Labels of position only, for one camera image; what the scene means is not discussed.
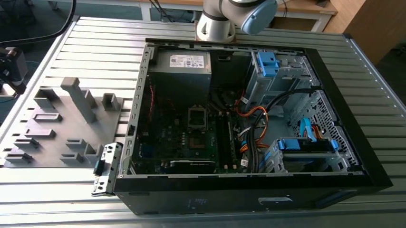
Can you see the wooden desk white frame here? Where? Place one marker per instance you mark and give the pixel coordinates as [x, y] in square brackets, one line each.
[313, 8]

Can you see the low grey metal disk bay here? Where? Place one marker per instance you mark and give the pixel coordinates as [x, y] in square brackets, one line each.
[317, 159]

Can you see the grey plastic parts rack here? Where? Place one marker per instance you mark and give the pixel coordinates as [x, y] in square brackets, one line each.
[57, 147]

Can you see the blue plastic bay clip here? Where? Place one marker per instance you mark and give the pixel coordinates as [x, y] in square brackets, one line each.
[272, 70]
[268, 58]

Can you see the CPU socket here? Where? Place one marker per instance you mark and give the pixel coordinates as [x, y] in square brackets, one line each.
[197, 142]

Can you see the tall grey metal disk bay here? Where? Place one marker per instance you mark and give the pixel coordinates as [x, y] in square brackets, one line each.
[285, 80]

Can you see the black swivel chair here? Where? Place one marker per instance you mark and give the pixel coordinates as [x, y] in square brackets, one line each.
[18, 14]

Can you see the grey metal slot bracket latch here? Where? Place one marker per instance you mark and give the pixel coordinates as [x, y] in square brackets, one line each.
[110, 171]

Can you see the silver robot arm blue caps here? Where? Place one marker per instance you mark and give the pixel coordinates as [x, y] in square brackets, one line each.
[216, 28]

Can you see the green motherboard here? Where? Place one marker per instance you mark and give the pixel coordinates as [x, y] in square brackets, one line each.
[178, 142]

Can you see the black graphics card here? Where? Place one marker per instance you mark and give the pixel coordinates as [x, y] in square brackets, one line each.
[194, 164]

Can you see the wooden cabinet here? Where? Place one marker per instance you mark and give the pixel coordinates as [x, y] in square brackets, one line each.
[375, 28]

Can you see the black RAM slot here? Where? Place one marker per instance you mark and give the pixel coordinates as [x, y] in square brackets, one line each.
[230, 140]
[222, 140]
[226, 140]
[234, 140]

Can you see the black open PC case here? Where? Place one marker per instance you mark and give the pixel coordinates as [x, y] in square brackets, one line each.
[222, 197]

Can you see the black disk in blue carrier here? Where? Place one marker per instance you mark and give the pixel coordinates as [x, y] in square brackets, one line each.
[289, 145]

